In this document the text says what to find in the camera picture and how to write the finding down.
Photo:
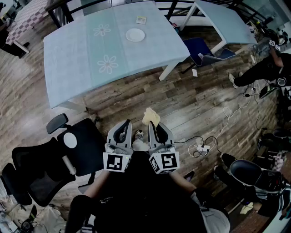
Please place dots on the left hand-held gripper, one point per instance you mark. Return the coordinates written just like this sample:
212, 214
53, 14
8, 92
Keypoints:
113, 161

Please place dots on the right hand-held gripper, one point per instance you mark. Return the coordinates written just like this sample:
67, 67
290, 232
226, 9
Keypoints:
167, 161

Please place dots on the yellow sponge cloth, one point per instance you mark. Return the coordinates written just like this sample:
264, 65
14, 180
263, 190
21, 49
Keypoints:
151, 116

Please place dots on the white plate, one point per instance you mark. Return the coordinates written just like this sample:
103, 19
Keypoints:
135, 35

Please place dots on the person's left forearm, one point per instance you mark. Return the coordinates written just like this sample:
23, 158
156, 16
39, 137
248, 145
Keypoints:
97, 182

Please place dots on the grey shoulder bag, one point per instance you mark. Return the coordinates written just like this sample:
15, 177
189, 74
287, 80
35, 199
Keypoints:
216, 220

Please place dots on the person's right forearm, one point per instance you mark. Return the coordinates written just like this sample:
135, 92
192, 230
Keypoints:
183, 180

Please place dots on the person's shoe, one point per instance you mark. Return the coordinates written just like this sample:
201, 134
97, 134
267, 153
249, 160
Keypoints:
139, 134

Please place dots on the person's leg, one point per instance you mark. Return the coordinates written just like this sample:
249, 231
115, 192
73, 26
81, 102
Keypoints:
139, 145

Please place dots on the black office chair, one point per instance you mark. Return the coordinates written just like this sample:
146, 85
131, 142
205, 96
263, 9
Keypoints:
86, 145

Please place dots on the white power adapter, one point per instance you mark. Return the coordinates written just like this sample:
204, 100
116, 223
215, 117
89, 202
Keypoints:
203, 148

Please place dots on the white round disc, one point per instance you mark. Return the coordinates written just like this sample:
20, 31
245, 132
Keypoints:
70, 140

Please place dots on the white cylinder roll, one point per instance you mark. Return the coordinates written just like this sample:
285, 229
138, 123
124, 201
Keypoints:
68, 165

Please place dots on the person's black shirt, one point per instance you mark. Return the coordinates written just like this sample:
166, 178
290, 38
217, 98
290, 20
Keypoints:
141, 200

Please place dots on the white table leg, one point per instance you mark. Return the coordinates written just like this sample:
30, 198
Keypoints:
167, 71

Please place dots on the white paper scrap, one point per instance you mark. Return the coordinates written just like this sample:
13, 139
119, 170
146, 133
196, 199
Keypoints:
194, 72

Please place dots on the dark shell chair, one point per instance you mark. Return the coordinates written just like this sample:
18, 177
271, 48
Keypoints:
245, 170

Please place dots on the light blue flowered tablecloth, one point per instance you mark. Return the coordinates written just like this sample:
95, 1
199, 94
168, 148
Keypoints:
75, 57

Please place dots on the blue padded chair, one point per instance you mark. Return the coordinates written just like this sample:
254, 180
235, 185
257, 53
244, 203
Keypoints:
195, 46

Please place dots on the cluttered white desk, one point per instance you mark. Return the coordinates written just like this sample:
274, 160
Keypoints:
50, 218

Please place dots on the clear packet with yellow label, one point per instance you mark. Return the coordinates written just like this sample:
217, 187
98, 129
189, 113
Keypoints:
141, 20

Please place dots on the white table with plain cloth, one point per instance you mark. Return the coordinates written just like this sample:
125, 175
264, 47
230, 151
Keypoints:
227, 22

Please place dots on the black metal railing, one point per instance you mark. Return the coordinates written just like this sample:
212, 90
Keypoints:
59, 17

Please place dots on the checkered cloth table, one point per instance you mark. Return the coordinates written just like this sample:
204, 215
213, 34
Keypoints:
27, 20

